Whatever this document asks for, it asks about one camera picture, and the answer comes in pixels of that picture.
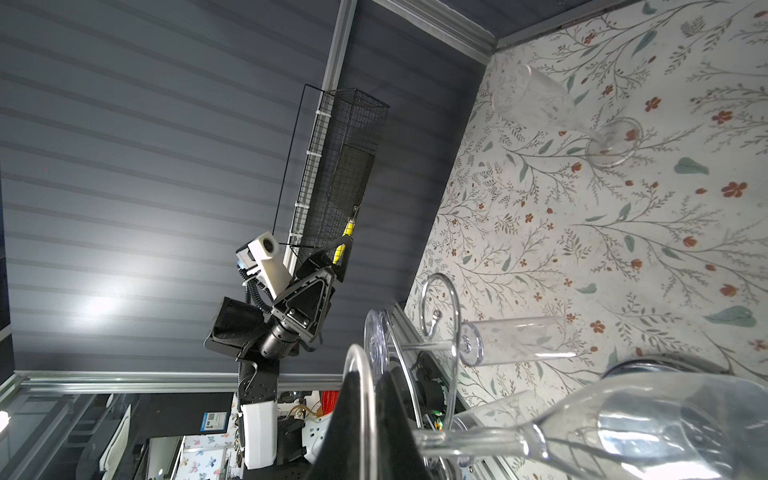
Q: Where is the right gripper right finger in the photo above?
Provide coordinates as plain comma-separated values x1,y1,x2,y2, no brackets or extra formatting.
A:
376,372,430,480

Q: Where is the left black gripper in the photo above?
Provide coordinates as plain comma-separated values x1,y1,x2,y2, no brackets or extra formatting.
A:
271,236,354,344

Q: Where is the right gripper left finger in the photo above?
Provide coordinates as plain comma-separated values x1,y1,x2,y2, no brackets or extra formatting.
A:
305,372,370,480

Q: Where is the clear champagne flute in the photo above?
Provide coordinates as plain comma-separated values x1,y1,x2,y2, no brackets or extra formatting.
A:
489,64,644,168
364,310,579,372

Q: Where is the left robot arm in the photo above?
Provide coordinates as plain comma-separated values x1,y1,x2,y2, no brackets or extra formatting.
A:
204,232,353,470

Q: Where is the chrome wine glass rack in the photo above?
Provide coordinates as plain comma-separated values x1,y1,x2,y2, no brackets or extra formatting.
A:
370,273,462,433

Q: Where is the yellow marker pen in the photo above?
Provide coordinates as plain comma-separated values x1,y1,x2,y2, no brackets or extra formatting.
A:
331,206,360,266

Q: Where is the black pad in basket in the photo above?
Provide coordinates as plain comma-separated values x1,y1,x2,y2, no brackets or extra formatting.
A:
328,145,374,229

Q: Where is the floral table mat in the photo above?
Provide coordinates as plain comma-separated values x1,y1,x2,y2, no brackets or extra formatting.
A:
405,1,767,407

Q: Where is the hanging glass right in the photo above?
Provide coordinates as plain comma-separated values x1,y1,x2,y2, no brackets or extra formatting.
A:
404,372,767,479

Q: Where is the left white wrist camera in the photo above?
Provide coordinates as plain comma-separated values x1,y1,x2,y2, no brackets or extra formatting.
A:
235,231,292,299

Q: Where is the black wire mesh basket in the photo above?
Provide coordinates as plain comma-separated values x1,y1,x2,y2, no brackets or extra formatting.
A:
283,84,390,274

